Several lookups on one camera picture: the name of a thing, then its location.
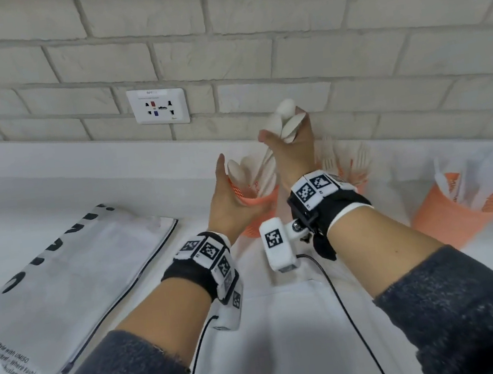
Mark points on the person's left hand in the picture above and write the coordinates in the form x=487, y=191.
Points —
x=226, y=205

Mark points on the person's right hand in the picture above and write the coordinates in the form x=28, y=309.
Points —
x=294, y=155

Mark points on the orange mesh spoon cup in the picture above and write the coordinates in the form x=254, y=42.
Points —
x=253, y=202

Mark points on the pile of white plastic cutlery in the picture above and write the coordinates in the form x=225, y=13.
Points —
x=293, y=125

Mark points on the bunch of white plastic forks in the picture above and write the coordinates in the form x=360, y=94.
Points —
x=362, y=155

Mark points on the orange mesh knife cup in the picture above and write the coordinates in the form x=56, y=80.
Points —
x=440, y=218

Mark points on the grey zip pouch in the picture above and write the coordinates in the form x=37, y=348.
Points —
x=68, y=280

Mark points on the person's right forearm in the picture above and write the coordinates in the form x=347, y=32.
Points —
x=396, y=255

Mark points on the person's left forearm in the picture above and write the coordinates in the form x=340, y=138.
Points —
x=163, y=313

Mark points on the black right wristband with markers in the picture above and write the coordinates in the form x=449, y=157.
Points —
x=325, y=201

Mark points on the black wristband with markers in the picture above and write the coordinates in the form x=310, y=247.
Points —
x=206, y=258
x=325, y=201

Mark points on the black left wristband with markers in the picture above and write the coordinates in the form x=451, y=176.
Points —
x=206, y=258

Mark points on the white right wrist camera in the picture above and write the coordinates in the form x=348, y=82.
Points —
x=276, y=244

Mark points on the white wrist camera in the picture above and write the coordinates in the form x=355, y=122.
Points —
x=276, y=244
x=231, y=309

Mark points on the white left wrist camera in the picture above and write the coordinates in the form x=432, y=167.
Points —
x=231, y=309

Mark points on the white wall socket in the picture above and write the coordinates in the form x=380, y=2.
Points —
x=158, y=107

